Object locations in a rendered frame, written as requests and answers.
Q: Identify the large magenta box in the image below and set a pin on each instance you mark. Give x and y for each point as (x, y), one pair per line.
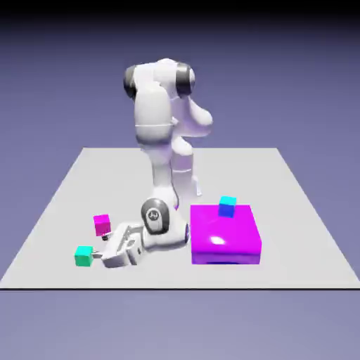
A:
(225, 236)

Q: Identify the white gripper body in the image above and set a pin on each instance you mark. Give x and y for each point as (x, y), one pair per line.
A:
(116, 247)

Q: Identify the small green cube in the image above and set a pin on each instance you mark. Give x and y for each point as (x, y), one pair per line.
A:
(83, 256)

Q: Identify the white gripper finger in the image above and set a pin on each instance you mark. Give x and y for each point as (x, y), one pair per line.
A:
(104, 237)
(96, 253)

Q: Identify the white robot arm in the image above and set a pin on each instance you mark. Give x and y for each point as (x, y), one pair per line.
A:
(152, 112)

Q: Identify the small blue cube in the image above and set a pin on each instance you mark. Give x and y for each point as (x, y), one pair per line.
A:
(226, 207)

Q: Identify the small magenta cube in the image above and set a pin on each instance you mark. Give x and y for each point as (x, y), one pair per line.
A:
(101, 224)

